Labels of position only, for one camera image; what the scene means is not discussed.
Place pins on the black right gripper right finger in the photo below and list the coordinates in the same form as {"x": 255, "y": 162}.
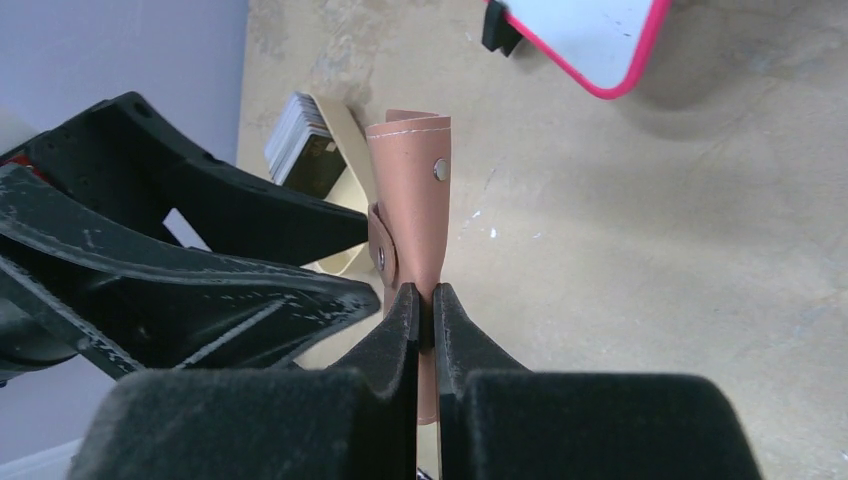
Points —
{"x": 500, "y": 420}

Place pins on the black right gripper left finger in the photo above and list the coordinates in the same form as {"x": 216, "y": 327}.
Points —
{"x": 355, "y": 419}

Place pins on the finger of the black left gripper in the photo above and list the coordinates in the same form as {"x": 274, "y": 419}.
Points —
{"x": 124, "y": 161}
{"x": 74, "y": 283}

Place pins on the cream oval tray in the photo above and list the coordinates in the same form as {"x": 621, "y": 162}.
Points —
{"x": 355, "y": 189}

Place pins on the pink framed whiteboard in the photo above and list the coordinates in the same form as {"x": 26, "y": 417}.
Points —
{"x": 604, "y": 45}

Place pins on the black whiteboard stand foot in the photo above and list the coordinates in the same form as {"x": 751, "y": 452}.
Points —
{"x": 498, "y": 34}

